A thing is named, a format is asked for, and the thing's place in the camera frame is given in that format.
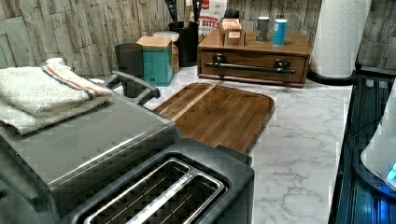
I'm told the wooden drawer box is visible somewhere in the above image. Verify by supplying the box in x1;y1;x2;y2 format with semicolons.
197;30;311;88

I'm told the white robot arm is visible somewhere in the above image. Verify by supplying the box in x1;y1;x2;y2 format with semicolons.
361;86;396;190

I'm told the wooden cutting board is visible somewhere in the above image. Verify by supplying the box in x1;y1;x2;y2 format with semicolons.
155;83;276;154

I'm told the black slot toaster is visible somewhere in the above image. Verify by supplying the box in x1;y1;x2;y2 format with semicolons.
60;139;255;224

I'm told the teal canister with bamboo lid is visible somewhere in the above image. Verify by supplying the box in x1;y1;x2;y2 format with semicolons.
137;36;173;87

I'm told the clear jar with white lid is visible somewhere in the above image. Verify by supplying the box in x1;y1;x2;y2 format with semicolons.
153;31;179;74

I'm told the black utensil holder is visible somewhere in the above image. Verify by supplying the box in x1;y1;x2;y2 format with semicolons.
168;21;199;67

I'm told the wooden tea bag organizer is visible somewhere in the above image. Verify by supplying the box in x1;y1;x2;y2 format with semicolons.
220;19;245;47

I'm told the dark grey cup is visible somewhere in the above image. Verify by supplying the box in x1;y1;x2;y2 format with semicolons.
114;42;145;98

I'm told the snack bites box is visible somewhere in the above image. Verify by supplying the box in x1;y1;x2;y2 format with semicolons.
198;0;227;42

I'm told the grey cylindrical shaker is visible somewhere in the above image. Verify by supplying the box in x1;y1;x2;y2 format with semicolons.
256;16;270;42

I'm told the blue cylindrical shaker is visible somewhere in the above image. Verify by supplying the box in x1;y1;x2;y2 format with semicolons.
273;19;288;46

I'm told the silver toaster oven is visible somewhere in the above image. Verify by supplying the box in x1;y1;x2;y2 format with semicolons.
1;86;180;224

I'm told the folded white striped towel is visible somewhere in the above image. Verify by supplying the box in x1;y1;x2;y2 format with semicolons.
0;63;112;134

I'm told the white paper towel roll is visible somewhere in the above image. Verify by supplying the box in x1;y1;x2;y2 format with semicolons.
307;0;372;86

